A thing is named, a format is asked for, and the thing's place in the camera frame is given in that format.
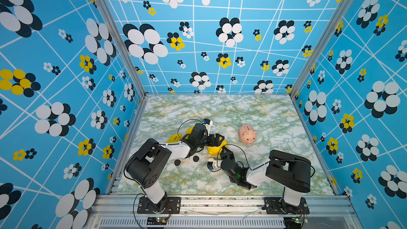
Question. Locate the yellow piggy bank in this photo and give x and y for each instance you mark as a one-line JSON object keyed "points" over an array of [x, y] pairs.
{"points": [[214, 150], [176, 138], [189, 131]]}

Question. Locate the yellow piggy bank back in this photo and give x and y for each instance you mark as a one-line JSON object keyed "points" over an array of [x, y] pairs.
{"points": [[214, 150]]}

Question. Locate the aluminium corner post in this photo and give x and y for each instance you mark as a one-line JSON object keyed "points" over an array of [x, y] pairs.
{"points": [[119, 43], [337, 16]]}

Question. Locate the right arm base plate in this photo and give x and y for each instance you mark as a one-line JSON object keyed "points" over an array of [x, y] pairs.
{"points": [[277, 206]]}

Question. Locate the right aluminium corner post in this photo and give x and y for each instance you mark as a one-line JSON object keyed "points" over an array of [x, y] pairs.
{"points": [[337, 16]]}

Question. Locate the pink piggy bank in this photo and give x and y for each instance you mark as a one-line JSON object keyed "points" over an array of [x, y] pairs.
{"points": [[247, 134]]}

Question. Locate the left aluminium corner post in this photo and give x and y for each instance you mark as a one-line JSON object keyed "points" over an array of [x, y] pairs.
{"points": [[119, 43]]}

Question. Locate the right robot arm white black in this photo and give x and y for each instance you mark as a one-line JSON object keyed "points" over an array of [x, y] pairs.
{"points": [[292, 171]]}

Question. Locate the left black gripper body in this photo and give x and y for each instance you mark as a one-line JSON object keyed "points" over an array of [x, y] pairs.
{"points": [[210, 142]]}

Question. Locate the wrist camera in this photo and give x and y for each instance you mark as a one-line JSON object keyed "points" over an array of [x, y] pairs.
{"points": [[208, 124], [213, 165]]}

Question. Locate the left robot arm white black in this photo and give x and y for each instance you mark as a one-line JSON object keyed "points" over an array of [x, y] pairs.
{"points": [[146, 165]]}

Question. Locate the yellow piggy bank front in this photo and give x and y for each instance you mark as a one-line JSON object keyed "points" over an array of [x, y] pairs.
{"points": [[176, 138]]}

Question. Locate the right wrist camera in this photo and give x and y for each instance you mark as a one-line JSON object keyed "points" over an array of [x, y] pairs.
{"points": [[213, 165]]}

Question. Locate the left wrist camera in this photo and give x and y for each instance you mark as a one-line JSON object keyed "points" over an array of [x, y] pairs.
{"points": [[208, 124]]}

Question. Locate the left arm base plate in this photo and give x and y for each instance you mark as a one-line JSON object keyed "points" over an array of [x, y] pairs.
{"points": [[168, 205]]}

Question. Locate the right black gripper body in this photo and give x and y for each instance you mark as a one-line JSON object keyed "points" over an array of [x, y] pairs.
{"points": [[230, 156]]}

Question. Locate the aluminium front rail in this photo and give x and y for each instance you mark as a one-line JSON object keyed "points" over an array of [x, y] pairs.
{"points": [[225, 212]]}

